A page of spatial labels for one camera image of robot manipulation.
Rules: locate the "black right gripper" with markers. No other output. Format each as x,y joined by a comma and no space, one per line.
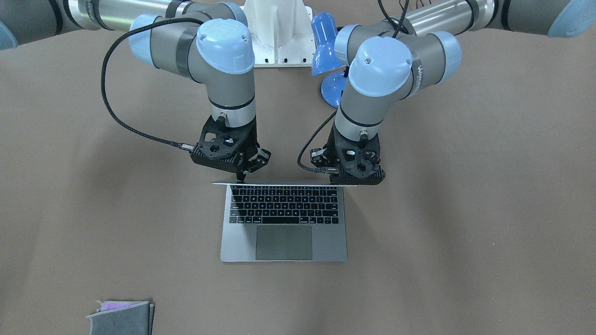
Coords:
252,145

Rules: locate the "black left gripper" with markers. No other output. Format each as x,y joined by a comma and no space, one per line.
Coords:
331,145

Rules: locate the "grey laptop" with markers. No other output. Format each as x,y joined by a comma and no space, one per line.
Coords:
283,220

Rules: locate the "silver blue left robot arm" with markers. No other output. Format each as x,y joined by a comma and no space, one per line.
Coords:
401,55

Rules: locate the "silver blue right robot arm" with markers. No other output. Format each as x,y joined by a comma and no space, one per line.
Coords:
206,43

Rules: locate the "blue desk lamp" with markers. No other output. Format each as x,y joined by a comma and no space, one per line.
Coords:
324,59

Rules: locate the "grey purple folded cloths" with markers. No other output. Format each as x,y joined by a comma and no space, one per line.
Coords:
122,318

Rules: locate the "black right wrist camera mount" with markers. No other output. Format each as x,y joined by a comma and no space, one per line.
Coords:
215,147

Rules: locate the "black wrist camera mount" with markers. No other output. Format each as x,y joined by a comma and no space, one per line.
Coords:
362,165
215,147

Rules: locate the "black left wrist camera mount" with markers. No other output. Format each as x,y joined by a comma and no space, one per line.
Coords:
362,165

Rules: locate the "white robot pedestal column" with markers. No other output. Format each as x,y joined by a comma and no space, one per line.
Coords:
281,32

